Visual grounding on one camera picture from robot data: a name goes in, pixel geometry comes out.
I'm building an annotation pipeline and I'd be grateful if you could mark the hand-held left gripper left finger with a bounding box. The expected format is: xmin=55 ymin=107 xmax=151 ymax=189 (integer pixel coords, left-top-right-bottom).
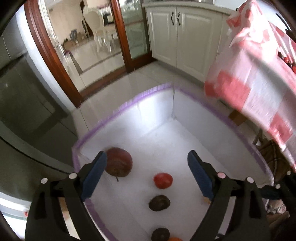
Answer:
xmin=24 ymin=151 xmax=108 ymax=241

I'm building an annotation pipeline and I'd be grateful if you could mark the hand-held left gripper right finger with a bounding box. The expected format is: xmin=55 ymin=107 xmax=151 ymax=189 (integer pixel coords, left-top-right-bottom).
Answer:
xmin=187 ymin=150 xmax=271 ymax=241

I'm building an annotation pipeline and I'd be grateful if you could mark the large dark red apple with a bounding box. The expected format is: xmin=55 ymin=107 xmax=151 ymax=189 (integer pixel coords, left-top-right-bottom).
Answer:
xmin=104 ymin=147 xmax=133 ymax=182

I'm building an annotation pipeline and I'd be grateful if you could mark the dark green avocado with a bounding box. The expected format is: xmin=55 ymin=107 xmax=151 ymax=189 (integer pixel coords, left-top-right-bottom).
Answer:
xmin=149 ymin=195 xmax=171 ymax=211

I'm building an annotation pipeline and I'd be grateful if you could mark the white foam box purple tape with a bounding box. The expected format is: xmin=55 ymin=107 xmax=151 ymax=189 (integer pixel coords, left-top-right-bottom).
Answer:
xmin=72 ymin=82 xmax=274 ymax=241

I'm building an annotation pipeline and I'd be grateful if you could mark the dark red round fruit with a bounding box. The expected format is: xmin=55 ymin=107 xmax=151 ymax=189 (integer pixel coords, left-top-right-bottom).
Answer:
xmin=151 ymin=228 xmax=170 ymax=241

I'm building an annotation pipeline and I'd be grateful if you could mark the wooden chair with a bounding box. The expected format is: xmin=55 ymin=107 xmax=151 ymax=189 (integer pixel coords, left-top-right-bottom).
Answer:
xmin=253 ymin=128 xmax=290 ymax=168

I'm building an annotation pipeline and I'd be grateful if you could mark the grey refrigerator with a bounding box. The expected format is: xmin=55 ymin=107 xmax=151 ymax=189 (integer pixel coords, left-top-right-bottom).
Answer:
xmin=0 ymin=14 xmax=80 ymax=186

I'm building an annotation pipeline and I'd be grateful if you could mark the red white checkered tablecloth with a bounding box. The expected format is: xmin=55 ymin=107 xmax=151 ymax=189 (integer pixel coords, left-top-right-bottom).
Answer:
xmin=205 ymin=0 xmax=296 ymax=173

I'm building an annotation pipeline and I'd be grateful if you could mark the wooden framed glass door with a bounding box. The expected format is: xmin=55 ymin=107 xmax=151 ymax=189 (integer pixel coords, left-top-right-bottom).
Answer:
xmin=24 ymin=0 xmax=153 ymax=108

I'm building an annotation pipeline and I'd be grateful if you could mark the white kitchen cabinet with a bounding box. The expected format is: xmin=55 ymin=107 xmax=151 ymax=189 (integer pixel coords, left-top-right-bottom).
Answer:
xmin=142 ymin=0 xmax=234 ymax=82

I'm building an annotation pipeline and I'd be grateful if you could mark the white dining chair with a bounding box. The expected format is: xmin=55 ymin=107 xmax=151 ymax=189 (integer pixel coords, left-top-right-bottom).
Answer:
xmin=82 ymin=5 xmax=118 ymax=52

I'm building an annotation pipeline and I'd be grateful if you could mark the glass sliding door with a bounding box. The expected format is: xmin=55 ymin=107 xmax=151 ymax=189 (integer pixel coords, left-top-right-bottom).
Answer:
xmin=110 ymin=0 xmax=153 ymax=70

